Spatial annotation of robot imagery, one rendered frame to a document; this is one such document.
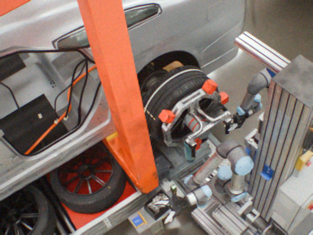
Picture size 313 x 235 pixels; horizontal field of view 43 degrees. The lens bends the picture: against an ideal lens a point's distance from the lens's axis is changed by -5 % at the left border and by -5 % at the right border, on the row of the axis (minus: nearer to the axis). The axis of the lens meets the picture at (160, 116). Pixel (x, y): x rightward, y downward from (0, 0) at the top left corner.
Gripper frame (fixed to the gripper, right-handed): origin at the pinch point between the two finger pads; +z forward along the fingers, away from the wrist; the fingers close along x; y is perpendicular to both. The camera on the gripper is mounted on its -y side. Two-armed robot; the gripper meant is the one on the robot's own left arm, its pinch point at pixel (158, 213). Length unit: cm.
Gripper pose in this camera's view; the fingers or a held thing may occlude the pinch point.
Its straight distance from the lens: 254.0
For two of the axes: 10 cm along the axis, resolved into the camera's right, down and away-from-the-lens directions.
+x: -4.3, -6.2, 6.6
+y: 1.5, 6.7, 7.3
